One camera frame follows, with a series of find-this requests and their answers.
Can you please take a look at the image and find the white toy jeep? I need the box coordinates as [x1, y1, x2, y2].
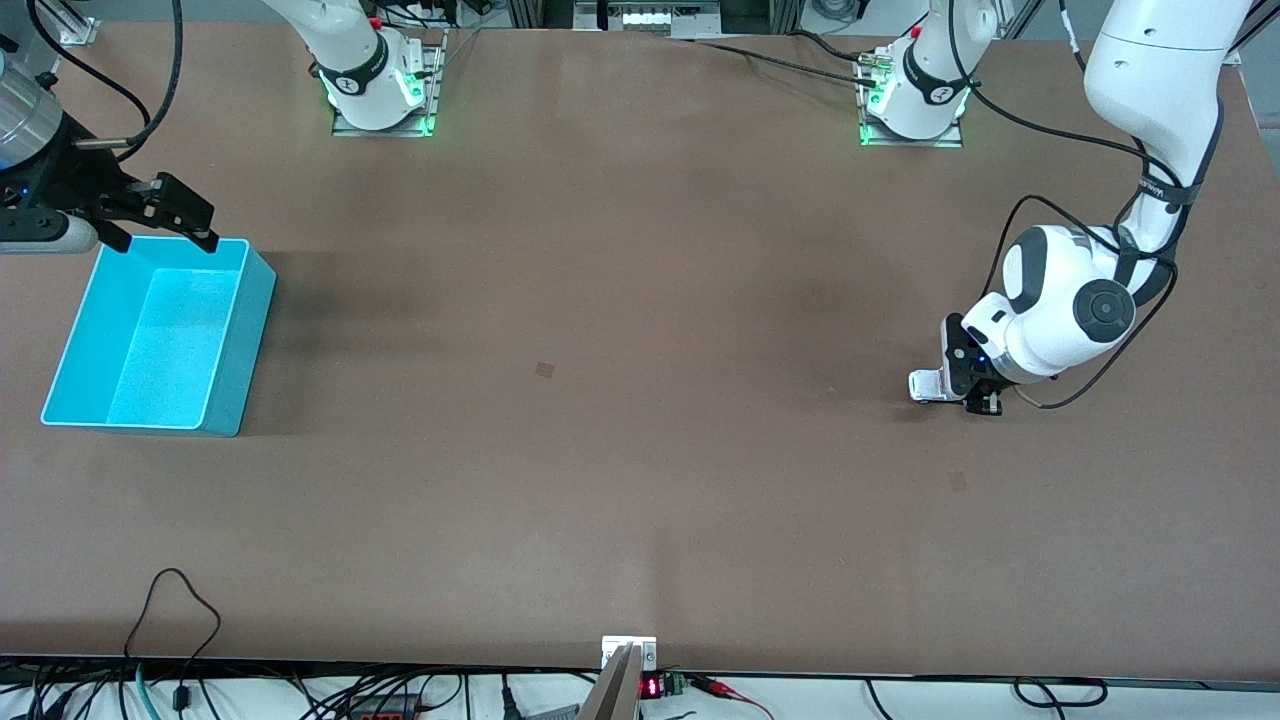
[908, 369, 963, 405]

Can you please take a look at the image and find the cyan plastic bin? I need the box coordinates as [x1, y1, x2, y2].
[40, 236, 278, 438]

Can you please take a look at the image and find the red clip lead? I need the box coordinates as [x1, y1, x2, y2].
[690, 675, 776, 720]

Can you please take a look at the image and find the white mounting plate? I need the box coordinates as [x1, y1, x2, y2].
[601, 636, 658, 671]

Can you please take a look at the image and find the white device with lights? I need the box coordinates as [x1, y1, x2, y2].
[575, 0, 723, 37]

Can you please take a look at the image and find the grey metal bar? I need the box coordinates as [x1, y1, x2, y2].
[578, 645, 643, 720]

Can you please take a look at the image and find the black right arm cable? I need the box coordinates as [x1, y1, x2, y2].
[28, 0, 184, 163]

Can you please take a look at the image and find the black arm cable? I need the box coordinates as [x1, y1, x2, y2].
[28, 0, 184, 163]
[940, 0, 1227, 410]

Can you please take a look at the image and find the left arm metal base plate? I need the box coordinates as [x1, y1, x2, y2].
[858, 50, 965, 149]

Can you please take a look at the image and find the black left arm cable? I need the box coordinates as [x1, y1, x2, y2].
[940, 0, 1227, 410]

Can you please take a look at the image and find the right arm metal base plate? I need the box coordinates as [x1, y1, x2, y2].
[332, 28, 443, 138]

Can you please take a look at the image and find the black coiled cable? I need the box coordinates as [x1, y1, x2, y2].
[1012, 677, 1109, 710]

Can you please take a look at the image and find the short black table cable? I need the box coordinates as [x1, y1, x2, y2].
[788, 30, 876, 65]

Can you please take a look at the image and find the thin black looped cable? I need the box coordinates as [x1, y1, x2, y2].
[123, 568, 223, 711]

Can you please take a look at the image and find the long black table cable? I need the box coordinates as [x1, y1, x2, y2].
[690, 38, 881, 87]

